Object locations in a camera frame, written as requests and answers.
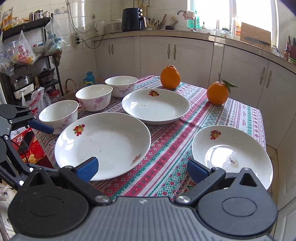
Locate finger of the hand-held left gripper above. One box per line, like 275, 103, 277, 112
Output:
0, 104, 55, 137
0, 137, 36, 189

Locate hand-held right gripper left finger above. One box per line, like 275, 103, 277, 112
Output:
23, 157, 112, 206

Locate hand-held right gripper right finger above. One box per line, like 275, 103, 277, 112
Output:
174, 159, 264, 206

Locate white pink floral bowl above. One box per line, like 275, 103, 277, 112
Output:
75, 84, 113, 112
38, 100, 79, 135
105, 76, 138, 98

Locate white fruit print plate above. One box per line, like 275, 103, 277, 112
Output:
54, 112, 152, 181
192, 125, 274, 191
122, 88, 191, 126

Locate red cardboard box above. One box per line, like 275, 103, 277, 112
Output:
11, 129, 46, 165

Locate white red print plastic bag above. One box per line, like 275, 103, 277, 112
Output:
21, 87, 46, 117

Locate red lidded jar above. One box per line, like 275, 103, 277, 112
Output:
47, 89, 62, 103

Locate patterned woven tablecloth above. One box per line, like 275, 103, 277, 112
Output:
33, 75, 267, 202

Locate white electric cooker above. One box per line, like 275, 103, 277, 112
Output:
13, 84, 36, 99

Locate steel lidded pot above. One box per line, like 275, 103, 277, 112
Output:
11, 73, 35, 91

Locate dark lidded pot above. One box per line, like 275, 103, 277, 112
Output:
38, 68, 56, 84

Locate wicker basket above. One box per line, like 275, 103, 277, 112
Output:
64, 78, 78, 95

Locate blue thermos jug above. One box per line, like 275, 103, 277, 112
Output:
84, 71, 95, 86

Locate plastic bag with orange print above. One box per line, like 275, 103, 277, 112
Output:
11, 30, 38, 66

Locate orange with leaf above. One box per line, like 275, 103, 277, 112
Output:
206, 73, 238, 106

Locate clear plastic bag blue contents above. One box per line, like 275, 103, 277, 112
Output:
45, 17, 70, 56

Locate bumpy orange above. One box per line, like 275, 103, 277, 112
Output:
160, 65, 181, 90

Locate black metal shelf rack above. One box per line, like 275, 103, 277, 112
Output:
0, 17, 64, 105

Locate yellow snack bags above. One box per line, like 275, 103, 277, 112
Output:
1, 8, 24, 31

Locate white kitchen cabinets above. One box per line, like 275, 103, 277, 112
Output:
92, 30, 296, 163

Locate metal cans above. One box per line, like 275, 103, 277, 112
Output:
29, 9, 51, 22

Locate white electric kettle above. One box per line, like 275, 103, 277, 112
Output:
94, 20, 107, 36

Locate white rice cooker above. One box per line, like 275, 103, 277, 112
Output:
106, 20, 122, 34

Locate black air fryer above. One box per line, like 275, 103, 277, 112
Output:
121, 8, 147, 32

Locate black kitchen knife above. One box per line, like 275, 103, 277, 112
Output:
244, 36, 271, 46

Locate metal kitchen faucet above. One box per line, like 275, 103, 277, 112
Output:
177, 10, 197, 32

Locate wooden cutting board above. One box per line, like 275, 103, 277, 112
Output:
240, 22, 272, 48

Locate utensil holder with utensils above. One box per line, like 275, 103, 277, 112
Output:
150, 14, 167, 30

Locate red knife holder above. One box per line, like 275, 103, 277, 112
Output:
289, 36, 296, 64

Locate kitchen window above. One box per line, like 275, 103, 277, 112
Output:
191, 0, 279, 30

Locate black power cable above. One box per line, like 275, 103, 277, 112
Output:
79, 30, 139, 49

